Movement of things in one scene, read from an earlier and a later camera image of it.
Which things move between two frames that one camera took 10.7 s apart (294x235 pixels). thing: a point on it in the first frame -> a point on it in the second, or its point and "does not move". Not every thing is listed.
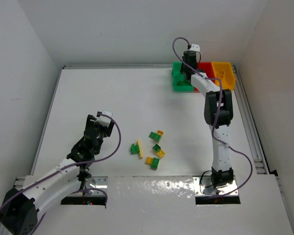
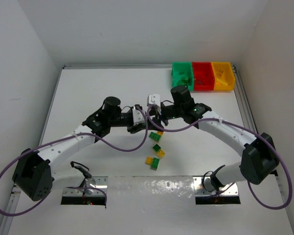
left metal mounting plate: [95, 185] does not move
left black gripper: [90, 123] -> [134, 127]
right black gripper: [186, 73] -> [158, 117]
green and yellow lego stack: [157, 148] does not move
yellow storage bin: [224, 71] does not move
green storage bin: [179, 83] does not move
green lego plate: [155, 135] does not move
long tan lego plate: [140, 150] -> [222, 81]
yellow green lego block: [153, 161] does not move
